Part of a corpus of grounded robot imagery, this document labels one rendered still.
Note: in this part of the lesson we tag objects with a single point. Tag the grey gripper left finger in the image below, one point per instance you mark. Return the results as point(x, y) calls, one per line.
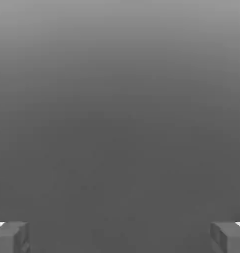
point(9, 238)

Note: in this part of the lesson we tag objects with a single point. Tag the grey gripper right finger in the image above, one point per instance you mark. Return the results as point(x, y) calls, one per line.
point(230, 239)

